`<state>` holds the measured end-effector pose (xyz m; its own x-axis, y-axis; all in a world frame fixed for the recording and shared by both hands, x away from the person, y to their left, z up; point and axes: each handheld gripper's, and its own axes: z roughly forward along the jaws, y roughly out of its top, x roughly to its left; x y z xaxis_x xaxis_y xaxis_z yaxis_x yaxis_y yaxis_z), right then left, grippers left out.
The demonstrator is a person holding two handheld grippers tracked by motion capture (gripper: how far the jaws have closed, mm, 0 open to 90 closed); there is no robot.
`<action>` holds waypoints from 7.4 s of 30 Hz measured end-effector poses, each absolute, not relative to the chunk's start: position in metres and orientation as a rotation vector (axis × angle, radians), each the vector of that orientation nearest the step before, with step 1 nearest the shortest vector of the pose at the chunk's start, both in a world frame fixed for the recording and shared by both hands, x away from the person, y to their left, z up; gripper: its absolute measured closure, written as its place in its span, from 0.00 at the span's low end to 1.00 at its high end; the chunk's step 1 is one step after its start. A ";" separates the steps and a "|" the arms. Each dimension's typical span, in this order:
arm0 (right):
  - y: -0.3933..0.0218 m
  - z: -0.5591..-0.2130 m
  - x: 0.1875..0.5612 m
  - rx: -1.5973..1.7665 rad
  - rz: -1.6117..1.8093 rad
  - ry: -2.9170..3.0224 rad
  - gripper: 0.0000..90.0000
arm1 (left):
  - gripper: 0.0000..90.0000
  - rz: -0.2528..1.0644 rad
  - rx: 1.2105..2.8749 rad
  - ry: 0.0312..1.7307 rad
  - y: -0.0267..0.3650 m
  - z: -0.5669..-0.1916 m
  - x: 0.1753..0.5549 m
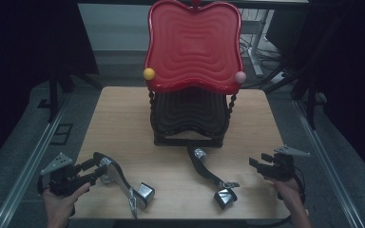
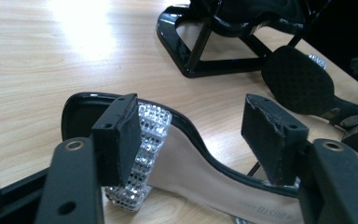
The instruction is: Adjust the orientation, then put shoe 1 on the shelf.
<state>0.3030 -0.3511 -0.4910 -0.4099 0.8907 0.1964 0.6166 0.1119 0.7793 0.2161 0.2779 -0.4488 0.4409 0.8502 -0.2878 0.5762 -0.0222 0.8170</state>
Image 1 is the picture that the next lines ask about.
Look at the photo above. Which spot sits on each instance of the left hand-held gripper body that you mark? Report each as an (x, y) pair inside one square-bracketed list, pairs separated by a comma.
[(64, 182)]

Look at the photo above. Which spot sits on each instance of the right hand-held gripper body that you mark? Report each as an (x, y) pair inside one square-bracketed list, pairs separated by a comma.
[(282, 167)]

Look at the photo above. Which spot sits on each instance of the black silver high-heeled sandal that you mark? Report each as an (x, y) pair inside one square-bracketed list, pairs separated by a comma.
[(120, 178), (202, 169)]

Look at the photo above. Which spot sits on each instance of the red and black shoe rack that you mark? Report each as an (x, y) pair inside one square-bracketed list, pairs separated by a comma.
[(193, 47)]

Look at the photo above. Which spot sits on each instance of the person's left hand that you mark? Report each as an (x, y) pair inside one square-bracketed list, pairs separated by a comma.
[(60, 205)]

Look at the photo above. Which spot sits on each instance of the person's right hand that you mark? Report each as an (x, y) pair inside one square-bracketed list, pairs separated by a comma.
[(286, 193)]

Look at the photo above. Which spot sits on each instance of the large black floor socket plate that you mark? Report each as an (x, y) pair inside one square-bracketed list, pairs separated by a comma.
[(61, 134)]

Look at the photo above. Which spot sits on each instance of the small black floor socket plate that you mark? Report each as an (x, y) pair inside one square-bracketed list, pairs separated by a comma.
[(43, 103)]

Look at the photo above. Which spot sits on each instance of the white power strip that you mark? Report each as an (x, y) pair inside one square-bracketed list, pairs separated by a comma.
[(278, 77)]

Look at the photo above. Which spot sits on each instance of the white metal desk leg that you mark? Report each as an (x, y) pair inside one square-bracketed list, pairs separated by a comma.
[(256, 53)]

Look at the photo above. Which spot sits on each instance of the black curtain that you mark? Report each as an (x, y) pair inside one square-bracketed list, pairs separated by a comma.
[(19, 47), (348, 63)]

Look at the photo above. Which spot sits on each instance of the grey panel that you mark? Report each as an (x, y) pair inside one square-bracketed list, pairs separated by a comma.
[(114, 28)]

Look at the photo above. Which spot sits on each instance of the aluminium floor rail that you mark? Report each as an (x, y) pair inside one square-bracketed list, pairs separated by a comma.
[(326, 164), (28, 164)]

